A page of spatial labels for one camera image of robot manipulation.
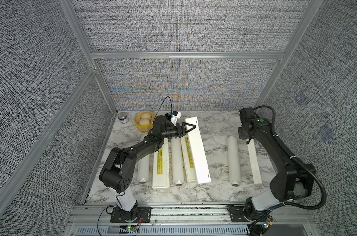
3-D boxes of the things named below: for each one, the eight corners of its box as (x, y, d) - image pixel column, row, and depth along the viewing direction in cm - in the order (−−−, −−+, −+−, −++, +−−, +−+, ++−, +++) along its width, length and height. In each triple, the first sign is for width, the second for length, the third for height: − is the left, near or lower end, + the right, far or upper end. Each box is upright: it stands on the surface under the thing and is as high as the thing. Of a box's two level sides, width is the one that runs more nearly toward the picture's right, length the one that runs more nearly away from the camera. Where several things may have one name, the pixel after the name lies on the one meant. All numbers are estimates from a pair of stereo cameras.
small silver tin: (122, 125, 113) (120, 120, 109) (118, 118, 118) (116, 114, 113) (130, 121, 116) (128, 116, 111) (126, 115, 120) (124, 110, 116)
